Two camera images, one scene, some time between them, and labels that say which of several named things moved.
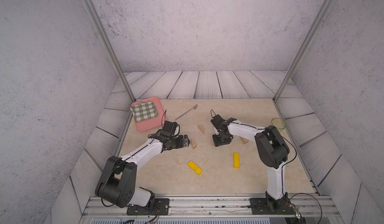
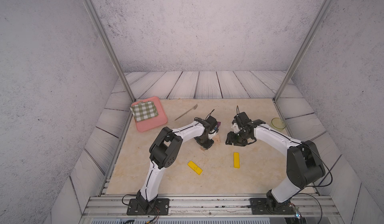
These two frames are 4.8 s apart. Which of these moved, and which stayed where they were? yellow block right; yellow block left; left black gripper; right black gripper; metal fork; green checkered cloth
Moved: left black gripper; right black gripper
Stayed: yellow block right; green checkered cloth; yellow block left; metal fork
